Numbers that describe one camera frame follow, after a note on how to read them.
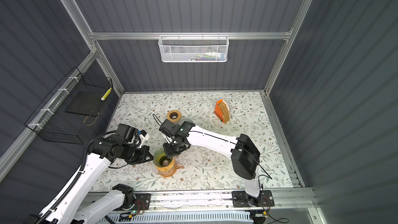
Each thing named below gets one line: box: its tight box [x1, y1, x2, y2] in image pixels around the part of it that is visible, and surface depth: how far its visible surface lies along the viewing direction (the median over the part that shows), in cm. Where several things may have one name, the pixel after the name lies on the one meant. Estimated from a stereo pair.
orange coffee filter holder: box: [214, 99, 231, 124], surface depth 103 cm
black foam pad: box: [65, 91, 105, 117], surface depth 77 cm
